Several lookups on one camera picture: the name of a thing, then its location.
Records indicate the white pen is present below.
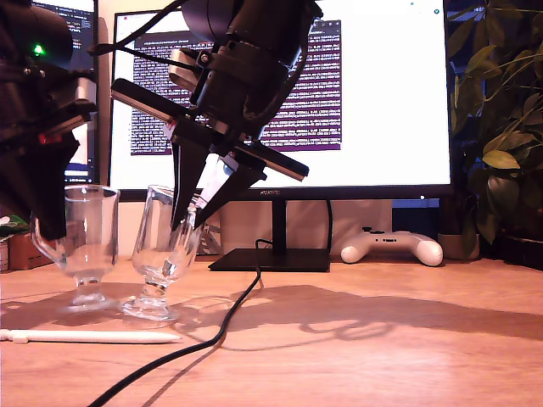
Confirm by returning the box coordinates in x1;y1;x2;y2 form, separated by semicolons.
0;328;182;345

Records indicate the black monitor with code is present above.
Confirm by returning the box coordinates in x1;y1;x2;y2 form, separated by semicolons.
31;0;102;187

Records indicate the large black Huawei monitor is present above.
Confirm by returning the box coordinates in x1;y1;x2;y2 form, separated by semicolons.
108;0;453;272

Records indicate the beige plant pot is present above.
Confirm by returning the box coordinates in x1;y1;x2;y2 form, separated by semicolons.
437;232;480;260

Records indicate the cardboard box with sunglasses print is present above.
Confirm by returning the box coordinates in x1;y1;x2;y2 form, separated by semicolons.
7;232;56;271

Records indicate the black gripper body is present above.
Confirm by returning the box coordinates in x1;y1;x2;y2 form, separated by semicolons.
0;80;99;148
110;70;311;183

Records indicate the thin black monitor cable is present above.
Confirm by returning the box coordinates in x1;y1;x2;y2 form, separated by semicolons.
324;198;333;251

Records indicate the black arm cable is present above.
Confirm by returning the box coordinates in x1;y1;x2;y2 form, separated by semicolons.
244;42;309;143

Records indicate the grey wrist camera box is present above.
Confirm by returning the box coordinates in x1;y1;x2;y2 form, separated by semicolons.
168;47;214;92
72;75;99;106

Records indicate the black camera cable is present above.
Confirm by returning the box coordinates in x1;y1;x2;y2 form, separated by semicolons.
87;0;190;69

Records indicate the white game controller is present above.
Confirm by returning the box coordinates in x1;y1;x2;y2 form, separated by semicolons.
339;227;445;267

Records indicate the green leafy houseplant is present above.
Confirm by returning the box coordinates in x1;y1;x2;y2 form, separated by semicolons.
445;0;543;255

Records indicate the small footed glass cup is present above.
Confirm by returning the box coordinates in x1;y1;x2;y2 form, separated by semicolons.
121;184;207;322
29;184;121;314

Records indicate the thick black table cable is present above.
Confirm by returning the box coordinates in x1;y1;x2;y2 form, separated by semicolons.
87;238;275;407

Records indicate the green plastic package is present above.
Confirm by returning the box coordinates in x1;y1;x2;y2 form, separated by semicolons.
0;215;31;237

